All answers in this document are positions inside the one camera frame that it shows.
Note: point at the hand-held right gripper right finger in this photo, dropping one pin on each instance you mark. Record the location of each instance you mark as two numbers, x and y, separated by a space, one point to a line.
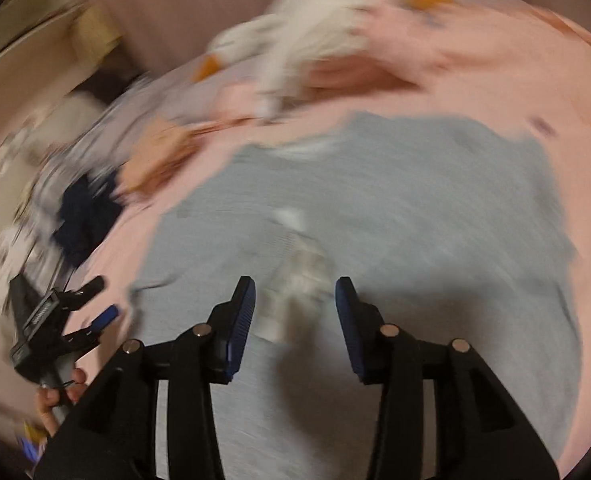
348 330

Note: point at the white goose plush toy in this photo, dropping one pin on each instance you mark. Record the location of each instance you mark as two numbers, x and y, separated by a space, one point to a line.
325 10

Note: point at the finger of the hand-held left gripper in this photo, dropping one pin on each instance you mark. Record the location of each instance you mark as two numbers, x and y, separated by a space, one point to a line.
88 290
106 316

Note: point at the grey sweatshirt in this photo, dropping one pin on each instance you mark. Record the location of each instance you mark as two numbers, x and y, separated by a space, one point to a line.
375 210

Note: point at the person's left hand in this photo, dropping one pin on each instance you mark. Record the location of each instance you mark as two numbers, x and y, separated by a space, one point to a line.
48 400

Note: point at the pink deer print bed sheet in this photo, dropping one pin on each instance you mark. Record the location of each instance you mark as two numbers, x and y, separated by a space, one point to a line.
475 50

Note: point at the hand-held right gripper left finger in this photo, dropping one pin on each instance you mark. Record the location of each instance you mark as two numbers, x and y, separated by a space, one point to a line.
238 325

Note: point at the orange printed folded garment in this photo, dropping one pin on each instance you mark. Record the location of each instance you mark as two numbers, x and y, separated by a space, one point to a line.
160 155

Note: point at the navy blue cloth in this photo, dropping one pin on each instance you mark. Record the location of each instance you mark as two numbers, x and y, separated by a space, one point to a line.
80 210

